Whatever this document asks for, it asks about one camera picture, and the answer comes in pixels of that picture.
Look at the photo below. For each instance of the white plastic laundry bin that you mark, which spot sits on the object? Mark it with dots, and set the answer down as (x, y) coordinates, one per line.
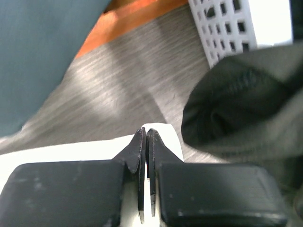
(227, 27)

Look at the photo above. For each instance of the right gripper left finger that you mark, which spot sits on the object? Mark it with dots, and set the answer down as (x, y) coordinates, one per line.
(74, 193)

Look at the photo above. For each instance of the dark teal folded t-shirt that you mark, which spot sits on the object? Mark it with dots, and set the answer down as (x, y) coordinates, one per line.
(38, 41)

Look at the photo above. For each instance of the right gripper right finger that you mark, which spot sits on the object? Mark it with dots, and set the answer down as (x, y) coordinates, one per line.
(210, 195)

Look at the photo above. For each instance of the grey green t-shirt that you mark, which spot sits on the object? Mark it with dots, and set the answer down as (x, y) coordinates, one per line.
(249, 109)

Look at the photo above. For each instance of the white floral print t-shirt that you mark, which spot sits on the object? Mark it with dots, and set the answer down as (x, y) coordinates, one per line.
(100, 150)

